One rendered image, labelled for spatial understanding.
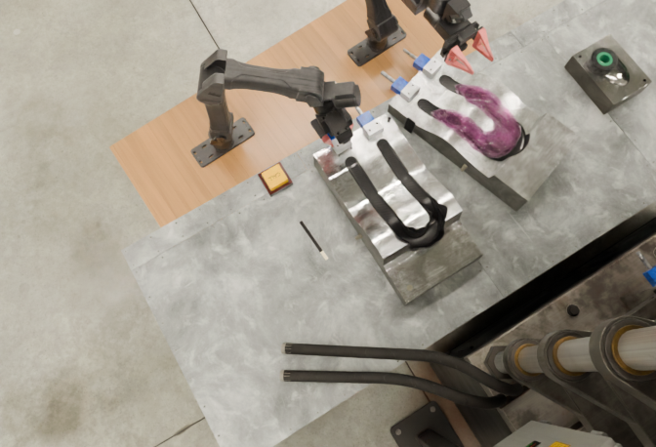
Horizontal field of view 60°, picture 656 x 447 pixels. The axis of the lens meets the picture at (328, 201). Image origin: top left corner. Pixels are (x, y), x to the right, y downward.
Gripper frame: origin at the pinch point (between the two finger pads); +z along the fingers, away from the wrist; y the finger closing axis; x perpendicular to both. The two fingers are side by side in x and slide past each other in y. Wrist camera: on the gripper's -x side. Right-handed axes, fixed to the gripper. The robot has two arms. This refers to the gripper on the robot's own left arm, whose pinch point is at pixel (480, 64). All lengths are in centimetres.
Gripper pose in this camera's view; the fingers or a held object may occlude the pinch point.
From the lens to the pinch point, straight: 149.0
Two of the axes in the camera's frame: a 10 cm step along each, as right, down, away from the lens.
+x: 0.0, 2.7, 9.6
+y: 8.2, -5.6, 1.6
